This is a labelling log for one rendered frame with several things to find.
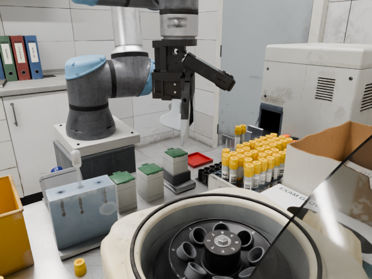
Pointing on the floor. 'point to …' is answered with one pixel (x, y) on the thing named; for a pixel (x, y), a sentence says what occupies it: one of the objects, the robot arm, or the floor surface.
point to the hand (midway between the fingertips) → (189, 134)
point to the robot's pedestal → (99, 161)
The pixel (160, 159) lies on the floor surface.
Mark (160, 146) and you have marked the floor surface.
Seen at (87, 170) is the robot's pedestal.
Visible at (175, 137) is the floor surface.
